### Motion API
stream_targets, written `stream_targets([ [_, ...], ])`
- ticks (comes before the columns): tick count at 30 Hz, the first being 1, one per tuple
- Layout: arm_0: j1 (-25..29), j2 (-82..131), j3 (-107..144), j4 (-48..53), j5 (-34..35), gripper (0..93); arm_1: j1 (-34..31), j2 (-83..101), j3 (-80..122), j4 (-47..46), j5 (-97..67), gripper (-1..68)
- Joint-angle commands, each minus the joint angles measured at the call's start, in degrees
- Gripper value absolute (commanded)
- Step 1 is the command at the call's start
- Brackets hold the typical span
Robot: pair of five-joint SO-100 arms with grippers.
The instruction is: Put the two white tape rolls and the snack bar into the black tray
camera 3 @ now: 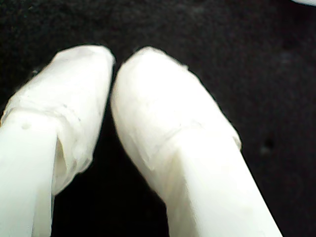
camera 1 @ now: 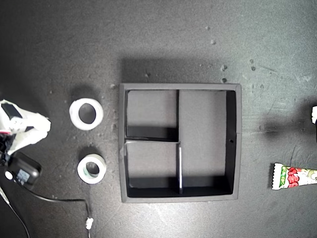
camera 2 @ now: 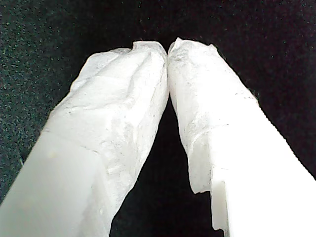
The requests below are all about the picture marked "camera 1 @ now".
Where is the large white tape roll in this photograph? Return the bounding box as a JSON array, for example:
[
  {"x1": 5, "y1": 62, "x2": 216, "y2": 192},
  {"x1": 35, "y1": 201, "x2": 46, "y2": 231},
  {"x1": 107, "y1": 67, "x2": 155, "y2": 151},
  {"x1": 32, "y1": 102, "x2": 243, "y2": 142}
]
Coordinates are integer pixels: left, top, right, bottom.
[{"x1": 69, "y1": 98, "x2": 104, "y2": 131}]

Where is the printed snack bar wrapper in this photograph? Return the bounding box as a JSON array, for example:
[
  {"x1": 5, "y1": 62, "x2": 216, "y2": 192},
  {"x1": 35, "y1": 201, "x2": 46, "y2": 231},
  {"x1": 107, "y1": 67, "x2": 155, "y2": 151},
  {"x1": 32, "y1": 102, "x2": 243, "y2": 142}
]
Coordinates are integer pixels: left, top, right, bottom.
[{"x1": 269, "y1": 162, "x2": 317, "y2": 191}]

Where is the small white tape roll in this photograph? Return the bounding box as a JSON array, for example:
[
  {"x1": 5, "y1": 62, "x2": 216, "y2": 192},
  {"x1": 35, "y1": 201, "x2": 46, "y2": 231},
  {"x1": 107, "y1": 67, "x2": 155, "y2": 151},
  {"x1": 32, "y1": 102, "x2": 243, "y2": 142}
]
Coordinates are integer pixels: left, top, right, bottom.
[{"x1": 77, "y1": 153, "x2": 107, "y2": 185}]

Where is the black compartment tray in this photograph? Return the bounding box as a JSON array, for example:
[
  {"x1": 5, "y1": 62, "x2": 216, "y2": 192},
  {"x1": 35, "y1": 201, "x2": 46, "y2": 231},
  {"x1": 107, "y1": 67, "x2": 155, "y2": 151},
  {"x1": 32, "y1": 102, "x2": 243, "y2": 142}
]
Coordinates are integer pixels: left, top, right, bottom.
[{"x1": 118, "y1": 83, "x2": 242, "y2": 204}]

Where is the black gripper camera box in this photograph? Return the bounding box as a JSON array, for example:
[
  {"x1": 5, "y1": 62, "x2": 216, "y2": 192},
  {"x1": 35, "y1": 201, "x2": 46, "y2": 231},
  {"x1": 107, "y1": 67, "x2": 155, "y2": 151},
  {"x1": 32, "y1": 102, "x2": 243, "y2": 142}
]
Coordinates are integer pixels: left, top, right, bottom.
[{"x1": 4, "y1": 152, "x2": 42, "y2": 191}]

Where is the thin grey cable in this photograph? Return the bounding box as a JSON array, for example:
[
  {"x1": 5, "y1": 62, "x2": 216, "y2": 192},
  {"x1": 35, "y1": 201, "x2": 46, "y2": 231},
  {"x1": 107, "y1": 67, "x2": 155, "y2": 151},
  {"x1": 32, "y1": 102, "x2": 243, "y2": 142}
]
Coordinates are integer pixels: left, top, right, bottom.
[{"x1": 0, "y1": 184, "x2": 31, "y2": 238}]

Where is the black camera cable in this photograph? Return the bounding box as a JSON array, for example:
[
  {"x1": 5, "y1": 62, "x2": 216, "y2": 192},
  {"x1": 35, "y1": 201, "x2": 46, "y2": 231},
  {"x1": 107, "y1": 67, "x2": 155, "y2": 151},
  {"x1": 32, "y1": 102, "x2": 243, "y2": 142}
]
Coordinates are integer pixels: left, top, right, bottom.
[{"x1": 28, "y1": 187, "x2": 94, "y2": 238}]

